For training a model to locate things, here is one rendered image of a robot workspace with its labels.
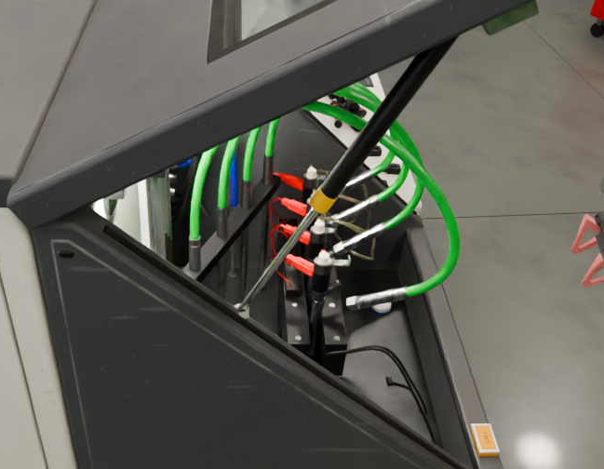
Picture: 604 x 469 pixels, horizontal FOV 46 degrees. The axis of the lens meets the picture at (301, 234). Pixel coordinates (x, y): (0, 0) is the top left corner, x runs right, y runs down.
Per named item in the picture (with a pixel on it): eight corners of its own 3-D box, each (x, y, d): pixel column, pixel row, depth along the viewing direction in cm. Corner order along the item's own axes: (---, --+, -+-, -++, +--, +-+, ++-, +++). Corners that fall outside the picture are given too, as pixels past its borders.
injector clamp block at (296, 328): (338, 402, 125) (348, 342, 116) (281, 402, 124) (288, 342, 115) (321, 274, 152) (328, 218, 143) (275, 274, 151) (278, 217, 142)
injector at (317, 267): (332, 357, 123) (346, 266, 110) (304, 357, 123) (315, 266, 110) (330, 345, 125) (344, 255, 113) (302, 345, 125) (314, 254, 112)
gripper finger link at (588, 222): (565, 260, 134) (602, 228, 129) (557, 236, 140) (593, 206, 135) (591, 276, 136) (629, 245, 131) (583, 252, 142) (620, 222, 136)
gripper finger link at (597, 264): (572, 285, 129) (611, 252, 123) (564, 260, 134) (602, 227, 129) (599, 301, 130) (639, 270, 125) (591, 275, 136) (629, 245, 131)
